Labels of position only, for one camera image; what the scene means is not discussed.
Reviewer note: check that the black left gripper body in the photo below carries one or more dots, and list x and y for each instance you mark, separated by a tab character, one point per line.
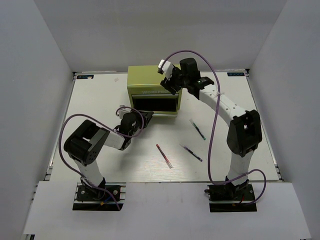
138	124

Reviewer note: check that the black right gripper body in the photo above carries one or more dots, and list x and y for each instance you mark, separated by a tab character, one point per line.
179	79

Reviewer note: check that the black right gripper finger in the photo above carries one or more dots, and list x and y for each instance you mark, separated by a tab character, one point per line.
173	89
165	83

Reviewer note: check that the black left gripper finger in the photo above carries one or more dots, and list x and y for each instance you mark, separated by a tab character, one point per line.
143	114
144	121

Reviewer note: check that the green gel pen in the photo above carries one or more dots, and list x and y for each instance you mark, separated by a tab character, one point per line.
197	129

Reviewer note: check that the red gel pen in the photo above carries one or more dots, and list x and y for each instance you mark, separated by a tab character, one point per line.
164	156

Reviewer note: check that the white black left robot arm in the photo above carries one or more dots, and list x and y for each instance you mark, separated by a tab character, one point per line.
86	142

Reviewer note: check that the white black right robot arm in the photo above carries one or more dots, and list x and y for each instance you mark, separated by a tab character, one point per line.
244	126

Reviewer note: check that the green metal tool chest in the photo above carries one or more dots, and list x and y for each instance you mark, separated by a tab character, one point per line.
145	79

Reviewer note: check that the purple gel pen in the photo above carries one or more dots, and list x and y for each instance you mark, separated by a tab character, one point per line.
191	152

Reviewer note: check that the right blue table label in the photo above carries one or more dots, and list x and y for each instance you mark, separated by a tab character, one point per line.
235	74

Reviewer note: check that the blue table label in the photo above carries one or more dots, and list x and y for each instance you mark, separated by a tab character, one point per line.
85	77
235	74

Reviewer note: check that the left blue table label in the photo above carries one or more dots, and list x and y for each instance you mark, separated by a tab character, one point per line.
85	77

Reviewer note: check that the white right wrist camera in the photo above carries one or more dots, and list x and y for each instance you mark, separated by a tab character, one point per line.
166	68

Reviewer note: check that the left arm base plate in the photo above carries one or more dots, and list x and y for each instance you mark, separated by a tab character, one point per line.
84	199

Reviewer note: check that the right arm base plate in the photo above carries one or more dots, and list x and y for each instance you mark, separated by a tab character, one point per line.
222	200

